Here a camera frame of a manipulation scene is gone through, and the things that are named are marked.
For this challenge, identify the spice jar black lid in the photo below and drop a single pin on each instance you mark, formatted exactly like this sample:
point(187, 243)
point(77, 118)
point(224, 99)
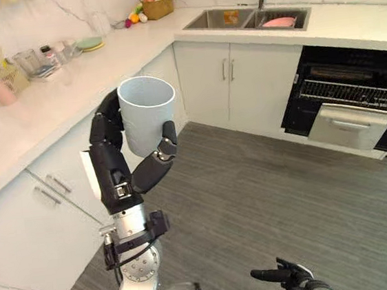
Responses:
point(50, 56)

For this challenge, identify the green plate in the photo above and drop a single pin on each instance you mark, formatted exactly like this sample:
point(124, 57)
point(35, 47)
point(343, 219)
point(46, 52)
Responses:
point(89, 42)

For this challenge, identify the black built-in dishwasher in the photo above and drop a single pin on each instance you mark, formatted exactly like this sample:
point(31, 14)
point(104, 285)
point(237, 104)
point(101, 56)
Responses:
point(344, 63)

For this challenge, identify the orange sponge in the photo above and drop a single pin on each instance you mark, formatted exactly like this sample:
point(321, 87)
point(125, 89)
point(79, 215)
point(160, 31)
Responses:
point(231, 17)

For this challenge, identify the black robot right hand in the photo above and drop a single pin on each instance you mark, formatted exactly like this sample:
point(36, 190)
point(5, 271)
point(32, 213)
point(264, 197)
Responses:
point(290, 275)

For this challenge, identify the blue dish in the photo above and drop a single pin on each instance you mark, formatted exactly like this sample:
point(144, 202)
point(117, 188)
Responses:
point(44, 71)

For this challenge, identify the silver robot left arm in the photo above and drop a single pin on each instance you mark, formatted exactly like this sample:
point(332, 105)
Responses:
point(140, 265)

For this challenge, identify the red toy fruit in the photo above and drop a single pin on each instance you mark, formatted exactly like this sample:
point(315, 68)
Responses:
point(128, 23)

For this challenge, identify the woven yellow basket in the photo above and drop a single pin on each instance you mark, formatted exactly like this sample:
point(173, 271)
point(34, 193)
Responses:
point(158, 7)

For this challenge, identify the white toy vegetable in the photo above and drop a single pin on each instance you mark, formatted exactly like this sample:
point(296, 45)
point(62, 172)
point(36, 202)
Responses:
point(142, 18)

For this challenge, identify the clear drinking glass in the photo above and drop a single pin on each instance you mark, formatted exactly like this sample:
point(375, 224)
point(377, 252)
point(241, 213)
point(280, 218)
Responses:
point(66, 51)

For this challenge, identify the white cabinet door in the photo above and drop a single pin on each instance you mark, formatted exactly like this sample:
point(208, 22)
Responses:
point(204, 78)
point(263, 82)

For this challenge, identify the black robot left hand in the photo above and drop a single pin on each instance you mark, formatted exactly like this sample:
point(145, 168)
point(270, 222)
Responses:
point(111, 167)

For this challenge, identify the white drawer cabinet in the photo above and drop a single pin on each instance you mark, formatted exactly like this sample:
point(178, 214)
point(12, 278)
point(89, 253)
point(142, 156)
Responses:
point(26, 232)

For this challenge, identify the yellow plate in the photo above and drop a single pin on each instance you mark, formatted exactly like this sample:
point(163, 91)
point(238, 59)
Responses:
point(95, 48)

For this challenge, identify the metal box grater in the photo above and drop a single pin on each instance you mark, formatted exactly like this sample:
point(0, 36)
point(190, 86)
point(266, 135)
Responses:
point(15, 76)

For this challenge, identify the yellow toy fruit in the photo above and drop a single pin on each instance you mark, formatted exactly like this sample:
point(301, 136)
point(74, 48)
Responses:
point(134, 18)

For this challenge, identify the stainless dishwasher door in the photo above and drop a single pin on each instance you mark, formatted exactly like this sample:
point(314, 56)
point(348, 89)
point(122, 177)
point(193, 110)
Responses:
point(347, 125)

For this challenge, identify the white cylindrical cup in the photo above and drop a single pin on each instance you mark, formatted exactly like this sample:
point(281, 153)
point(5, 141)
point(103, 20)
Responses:
point(147, 122)

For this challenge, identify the stainless double sink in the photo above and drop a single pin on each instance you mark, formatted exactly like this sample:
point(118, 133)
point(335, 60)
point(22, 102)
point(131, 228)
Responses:
point(222, 20)

